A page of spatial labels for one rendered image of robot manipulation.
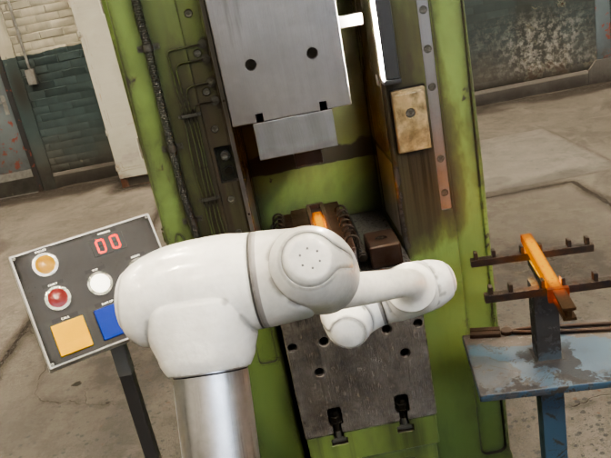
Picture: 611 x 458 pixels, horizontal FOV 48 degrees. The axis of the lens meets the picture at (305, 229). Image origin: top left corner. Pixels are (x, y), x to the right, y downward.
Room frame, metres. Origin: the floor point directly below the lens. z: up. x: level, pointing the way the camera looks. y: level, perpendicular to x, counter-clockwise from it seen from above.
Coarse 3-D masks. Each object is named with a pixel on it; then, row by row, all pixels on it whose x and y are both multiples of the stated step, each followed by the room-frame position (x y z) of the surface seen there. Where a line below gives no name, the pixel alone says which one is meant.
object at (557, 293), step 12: (528, 240) 1.66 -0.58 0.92; (528, 252) 1.61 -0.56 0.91; (540, 252) 1.58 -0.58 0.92; (540, 264) 1.51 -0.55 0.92; (540, 276) 1.48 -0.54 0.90; (552, 276) 1.43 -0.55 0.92; (552, 288) 1.37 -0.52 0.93; (564, 288) 1.36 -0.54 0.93; (552, 300) 1.36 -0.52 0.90; (564, 300) 1.31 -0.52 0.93; (564, 312) 1.30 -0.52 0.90
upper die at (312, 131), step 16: (320, 112) 1.68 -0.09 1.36; (256, 128) 1.68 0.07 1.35; (272, 128) 1.68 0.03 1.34; (288, 128) 1.68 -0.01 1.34; (304, 128) 1.68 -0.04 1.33; (320, 128) 1.68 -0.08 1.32; (272, 144) 1.68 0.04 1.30; (288, 144) 1.68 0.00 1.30; (304, 144) 1.68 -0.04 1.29; (320, 144) 1.68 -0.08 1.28; (336, 144) 1.68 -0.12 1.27
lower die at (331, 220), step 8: (304, 208) 2.10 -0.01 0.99; (328, 208) 2.04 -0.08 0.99; (280, 216) 2.09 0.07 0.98; (288, 216) 2.08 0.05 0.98; (296, 216) 2.03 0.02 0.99; (304, 216) 2.02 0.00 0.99; (328, 216) 1.97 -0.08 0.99; (336, 216) 1.95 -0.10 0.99; (280, 224) 2.01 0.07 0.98; (288, 224) 2.00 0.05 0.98; (296, 224) 1.95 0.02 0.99; (304, 224) 1.94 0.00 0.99; (312, 224) 1.90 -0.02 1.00; (328, 224) 1.87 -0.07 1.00; (336, 224) 1.88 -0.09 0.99; (336, 232) 1.82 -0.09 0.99; (344, 240) 1.74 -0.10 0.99; (352, 240) 1.73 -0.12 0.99; (352, 248) 1.68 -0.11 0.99
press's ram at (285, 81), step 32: (224, 0) 1.68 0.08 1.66; (256, 0) 1.68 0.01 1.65; (288, 0) 1.68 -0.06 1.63; (320, 0) 1.68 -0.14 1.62; (224, 32) 1.68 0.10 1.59; (256, 32) 1.68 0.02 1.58; (288, 32) 1.68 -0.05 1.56; (320, 32) 1.68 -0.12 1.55; (224, 64) 1.68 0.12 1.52; (256, 64) 1.68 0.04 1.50; (288, 64) 1.68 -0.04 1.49; (320, 64) 1.68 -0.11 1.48; (256, 96) 1.68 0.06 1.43; (288, 96) 1.68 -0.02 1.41; (320, 96) 1.68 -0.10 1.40
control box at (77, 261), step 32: (128, 224) 1.62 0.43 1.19; (32, 256) 1.52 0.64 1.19; (64, 256) 1.54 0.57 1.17; (96, 256) 1.55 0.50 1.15; (128, 256) 1.58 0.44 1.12; (32, 288) 1.48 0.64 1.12; (64, 288) 1.49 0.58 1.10; (32, 320) 1.44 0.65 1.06; (64, 320) 1.45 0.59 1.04; (96, 352) 1.43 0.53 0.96
